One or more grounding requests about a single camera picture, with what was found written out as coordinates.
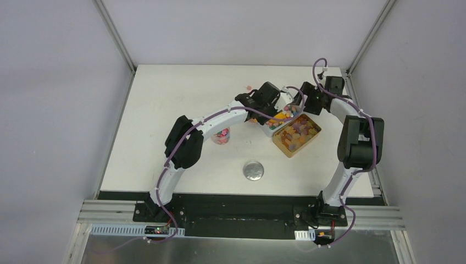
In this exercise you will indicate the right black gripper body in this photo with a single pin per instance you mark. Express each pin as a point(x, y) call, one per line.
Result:
point(314, 103)

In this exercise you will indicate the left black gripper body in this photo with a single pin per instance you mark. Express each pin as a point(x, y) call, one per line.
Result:
point(274, 108)

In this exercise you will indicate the orange plastic scoop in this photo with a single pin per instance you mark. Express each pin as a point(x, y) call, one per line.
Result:
point(280, 116)

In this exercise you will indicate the clear plastic jar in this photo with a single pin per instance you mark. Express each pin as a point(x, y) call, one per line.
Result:
point(221, 137)

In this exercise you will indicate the silver round jar lid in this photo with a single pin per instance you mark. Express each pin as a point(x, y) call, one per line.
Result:
point(253, 170)

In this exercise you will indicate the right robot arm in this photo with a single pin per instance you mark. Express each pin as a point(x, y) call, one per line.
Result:
point(359, 146)

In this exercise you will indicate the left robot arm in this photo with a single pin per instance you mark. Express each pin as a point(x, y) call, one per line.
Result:
point(183, 146)

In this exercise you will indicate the grey star candy tin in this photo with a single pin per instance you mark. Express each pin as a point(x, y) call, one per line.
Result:
point(270, 127)

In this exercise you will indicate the yellow gummy candy tin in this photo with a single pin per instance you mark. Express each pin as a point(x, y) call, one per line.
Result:
point(296, 135)

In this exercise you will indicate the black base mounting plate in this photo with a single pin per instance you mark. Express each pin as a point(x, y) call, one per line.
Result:
point(237, 216)

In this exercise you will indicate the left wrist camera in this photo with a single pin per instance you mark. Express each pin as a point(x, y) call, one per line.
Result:
point(285, 98)

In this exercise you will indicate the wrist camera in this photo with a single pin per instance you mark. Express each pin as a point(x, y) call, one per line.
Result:
point(285, 98)
point(321, 75)

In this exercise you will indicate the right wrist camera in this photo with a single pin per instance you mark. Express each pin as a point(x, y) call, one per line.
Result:
point(321, 75)

